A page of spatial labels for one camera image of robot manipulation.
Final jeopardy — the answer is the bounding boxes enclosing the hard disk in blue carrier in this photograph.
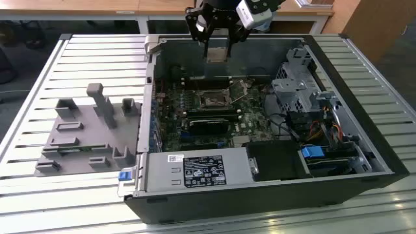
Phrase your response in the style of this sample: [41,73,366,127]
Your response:
[300,145,354,174]

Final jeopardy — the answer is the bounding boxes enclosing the black graphics card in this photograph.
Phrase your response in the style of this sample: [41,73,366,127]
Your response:
[186,118,230,136]

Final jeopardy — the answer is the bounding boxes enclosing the black plastic shroud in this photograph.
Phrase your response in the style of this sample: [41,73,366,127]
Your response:
[245,141,312,182]

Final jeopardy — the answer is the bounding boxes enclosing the brown wooden cabinet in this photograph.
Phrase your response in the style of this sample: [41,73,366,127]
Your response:
[321,0,416,64]

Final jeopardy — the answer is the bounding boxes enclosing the grey plastic parts rack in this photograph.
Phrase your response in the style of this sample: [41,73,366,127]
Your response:
[33,82,144,177]

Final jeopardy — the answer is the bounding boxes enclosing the silver metal drive cage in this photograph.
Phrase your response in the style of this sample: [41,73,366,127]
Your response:
[270,47,338,115]

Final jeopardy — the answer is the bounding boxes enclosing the wooden desk white frame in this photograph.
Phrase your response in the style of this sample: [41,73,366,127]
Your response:
[0,0,145,35]
[137,0,336,35]

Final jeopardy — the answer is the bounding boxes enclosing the grey power supply unit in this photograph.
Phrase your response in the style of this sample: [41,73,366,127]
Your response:
[142,147,260,192]

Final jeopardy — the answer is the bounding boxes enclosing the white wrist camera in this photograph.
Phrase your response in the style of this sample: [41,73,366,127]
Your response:
[234,0,281,28]

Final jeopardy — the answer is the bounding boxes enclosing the silver topped CPU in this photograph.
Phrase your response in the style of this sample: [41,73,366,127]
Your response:
[206,47,229,63]

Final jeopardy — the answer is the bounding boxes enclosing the black cable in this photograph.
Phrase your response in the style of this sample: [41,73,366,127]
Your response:
[268,113,297,142]

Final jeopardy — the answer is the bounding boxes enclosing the green motherboard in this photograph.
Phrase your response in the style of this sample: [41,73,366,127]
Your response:
[152,78,277,152]

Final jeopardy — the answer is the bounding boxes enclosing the green RAM stick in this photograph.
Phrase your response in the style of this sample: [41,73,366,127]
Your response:
[57,145,108,155]

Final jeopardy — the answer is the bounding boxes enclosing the black open PC case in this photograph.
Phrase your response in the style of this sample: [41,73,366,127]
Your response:
[122,34,410,225]

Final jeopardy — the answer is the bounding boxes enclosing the silver chipset heatsink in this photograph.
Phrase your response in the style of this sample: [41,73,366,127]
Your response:
[232,136,250,148]

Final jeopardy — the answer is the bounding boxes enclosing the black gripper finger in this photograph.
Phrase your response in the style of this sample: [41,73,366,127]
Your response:
[225,16,253,59]
[184,12,214,63]

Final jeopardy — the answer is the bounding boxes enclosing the orange yellow power wires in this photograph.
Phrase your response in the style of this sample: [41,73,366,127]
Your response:
[308,120,345,142]

